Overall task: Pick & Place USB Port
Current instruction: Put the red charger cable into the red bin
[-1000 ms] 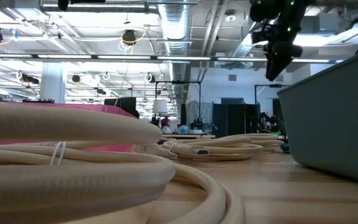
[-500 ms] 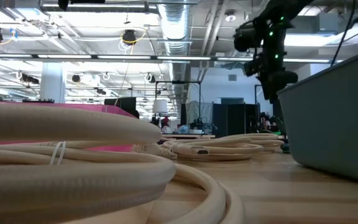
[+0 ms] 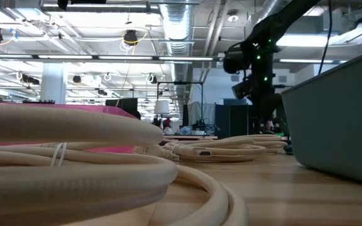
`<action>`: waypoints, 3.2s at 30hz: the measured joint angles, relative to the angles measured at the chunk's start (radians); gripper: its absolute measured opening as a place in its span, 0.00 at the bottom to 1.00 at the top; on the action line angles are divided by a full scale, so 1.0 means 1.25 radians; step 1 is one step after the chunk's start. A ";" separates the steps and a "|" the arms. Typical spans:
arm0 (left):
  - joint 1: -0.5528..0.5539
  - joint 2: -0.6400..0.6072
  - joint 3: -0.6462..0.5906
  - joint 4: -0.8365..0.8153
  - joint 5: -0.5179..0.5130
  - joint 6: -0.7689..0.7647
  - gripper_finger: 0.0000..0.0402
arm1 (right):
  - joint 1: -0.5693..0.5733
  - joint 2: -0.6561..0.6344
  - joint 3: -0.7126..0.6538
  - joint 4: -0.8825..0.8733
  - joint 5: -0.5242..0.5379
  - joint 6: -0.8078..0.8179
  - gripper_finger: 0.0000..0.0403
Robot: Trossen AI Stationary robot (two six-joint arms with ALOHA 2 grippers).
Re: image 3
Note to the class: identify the teal plastic bin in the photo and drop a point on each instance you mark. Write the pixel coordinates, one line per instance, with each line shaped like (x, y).
(335, 125)

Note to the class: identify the red translucent plastic tray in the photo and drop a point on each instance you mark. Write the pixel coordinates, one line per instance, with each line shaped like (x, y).
(112, 110)

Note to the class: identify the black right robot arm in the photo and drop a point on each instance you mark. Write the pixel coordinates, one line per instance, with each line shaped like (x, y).
(278, 25)

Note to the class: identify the dark blue partition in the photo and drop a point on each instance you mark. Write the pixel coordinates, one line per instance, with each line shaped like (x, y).
(231, 119)

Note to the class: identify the white lampshade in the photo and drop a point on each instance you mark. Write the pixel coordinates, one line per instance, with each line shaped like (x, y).
(161, 107)

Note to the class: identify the black background monitor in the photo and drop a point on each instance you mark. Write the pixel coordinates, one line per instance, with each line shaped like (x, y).
(122, 106)

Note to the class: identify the long ceiling light strip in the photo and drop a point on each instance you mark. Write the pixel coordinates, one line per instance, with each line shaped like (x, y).
(121, 57)

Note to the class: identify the white pillar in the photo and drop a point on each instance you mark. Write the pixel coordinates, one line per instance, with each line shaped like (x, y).
(53, 83)

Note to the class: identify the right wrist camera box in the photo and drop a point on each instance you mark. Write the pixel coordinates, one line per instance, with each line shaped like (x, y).
(242, 88)

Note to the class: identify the black metal stand frame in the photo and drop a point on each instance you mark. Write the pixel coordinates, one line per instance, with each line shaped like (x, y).
(181, 83)

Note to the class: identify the silver ventilation duct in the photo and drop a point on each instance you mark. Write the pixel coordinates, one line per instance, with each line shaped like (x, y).
(177, 28)

